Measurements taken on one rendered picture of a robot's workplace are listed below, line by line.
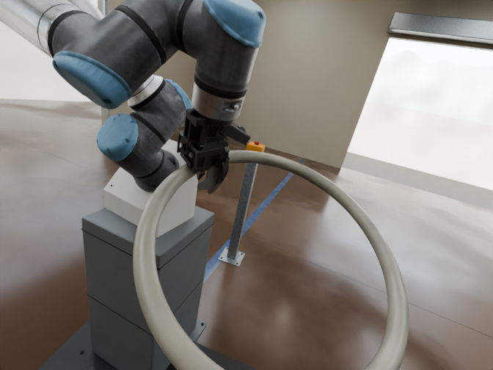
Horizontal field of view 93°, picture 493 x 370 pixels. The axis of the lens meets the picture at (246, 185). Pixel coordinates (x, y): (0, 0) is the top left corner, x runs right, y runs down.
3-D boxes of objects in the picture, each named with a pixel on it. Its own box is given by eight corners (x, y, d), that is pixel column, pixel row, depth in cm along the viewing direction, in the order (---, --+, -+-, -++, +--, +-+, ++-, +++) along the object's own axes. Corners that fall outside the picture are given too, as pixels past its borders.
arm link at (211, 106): (226, 73, 45) (258, 99, 40) (221, 97, 48) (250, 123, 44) (184, 73, 39) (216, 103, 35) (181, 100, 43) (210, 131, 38)
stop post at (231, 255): (244, 254, 225) (271, 144, 185) (238, 267, 207) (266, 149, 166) (225, 247, 229) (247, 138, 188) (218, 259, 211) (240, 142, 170)
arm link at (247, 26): (228, -15, 36) (282, 10, 34) (213, 68, 44) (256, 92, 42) (185, -23, 29) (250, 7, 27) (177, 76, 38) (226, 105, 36)
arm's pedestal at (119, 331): (75, 355, 123) (58, 217, 91) (147, 291, 167) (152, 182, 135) (150, 412, 108) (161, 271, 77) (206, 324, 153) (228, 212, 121)
